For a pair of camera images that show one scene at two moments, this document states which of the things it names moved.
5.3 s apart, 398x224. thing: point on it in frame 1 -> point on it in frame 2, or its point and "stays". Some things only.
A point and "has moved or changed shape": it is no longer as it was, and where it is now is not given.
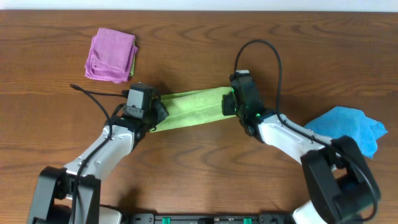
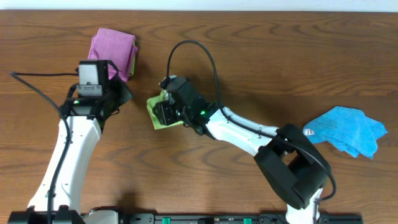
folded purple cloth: x=111 y=56 stays
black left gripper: x=159 y=111 -> x=123 y=92
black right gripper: x=229 y=104 -> x=165 y=112
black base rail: x=212 y=218 stays
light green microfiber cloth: x=186 y=108 has moved or changed shape
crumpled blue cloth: x=345 y=121 stays
